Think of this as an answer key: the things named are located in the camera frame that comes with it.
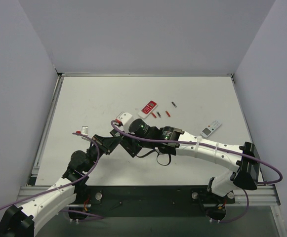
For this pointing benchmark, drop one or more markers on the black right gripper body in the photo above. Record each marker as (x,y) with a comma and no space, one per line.
(132,144)

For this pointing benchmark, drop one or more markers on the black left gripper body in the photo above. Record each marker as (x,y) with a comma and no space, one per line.
(101,144)

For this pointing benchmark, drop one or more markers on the black remote control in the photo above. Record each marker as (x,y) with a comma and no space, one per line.
(114,133)

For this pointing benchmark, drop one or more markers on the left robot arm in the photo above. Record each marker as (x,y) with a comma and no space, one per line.
(27,219)

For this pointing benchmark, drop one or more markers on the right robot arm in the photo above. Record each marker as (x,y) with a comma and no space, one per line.
(241,161)

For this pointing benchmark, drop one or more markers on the red and white remote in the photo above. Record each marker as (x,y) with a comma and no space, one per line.
(147,109)

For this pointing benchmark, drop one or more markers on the white remote control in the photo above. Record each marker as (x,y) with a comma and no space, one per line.
(210,128)

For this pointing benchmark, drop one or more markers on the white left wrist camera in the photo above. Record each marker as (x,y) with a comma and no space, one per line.
(84,130)

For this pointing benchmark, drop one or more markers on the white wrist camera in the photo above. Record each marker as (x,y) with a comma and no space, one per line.
(125,119)
(84,130)

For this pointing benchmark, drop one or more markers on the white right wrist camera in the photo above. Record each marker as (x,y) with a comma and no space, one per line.
(125,119)

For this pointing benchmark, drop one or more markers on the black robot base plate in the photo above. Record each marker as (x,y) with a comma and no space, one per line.
(151,201)

